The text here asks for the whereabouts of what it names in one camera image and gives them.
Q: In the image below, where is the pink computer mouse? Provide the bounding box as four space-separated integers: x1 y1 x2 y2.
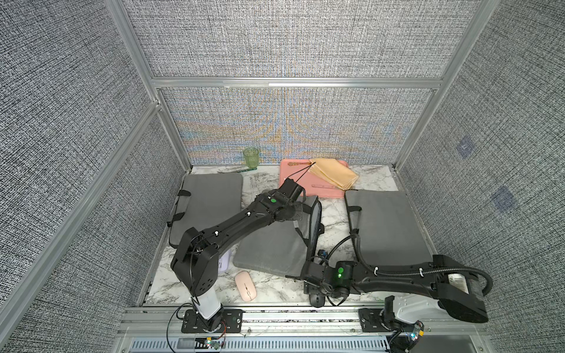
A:
235 271 257 302

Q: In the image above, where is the lilac computer mouse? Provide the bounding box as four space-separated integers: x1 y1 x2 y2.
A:
218 249 232 274

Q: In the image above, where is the green pen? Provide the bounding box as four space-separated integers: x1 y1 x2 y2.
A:
217 167 257 174

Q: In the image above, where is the pink laptop sleeve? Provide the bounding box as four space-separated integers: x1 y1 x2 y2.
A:
279 159 344 199

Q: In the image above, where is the folded yellow cloth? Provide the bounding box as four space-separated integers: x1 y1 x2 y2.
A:
309 158 359 191

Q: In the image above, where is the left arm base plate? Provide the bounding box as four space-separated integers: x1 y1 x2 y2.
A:
181 309 244 335

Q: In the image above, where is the green glass cup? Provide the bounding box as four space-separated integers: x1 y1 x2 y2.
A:
243 147 260 169

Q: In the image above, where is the black computer mouse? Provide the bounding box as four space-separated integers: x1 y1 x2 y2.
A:
309 292 326 308

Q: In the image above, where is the aluminium front rail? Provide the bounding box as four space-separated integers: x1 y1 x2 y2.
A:
112 305 491 353

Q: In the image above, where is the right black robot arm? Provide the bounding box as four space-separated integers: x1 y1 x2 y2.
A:
300 254 494 324

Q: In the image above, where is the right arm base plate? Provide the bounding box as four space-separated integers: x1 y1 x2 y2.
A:
358 307 388 333

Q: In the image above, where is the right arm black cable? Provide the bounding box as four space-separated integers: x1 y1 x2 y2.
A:
324 232 494 297

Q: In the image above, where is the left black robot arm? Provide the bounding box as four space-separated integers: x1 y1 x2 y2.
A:
171 178 305 332

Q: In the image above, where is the grey laptop bag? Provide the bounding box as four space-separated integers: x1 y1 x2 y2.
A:
344 190 433 266
232 196 325 278
167 174 244 248

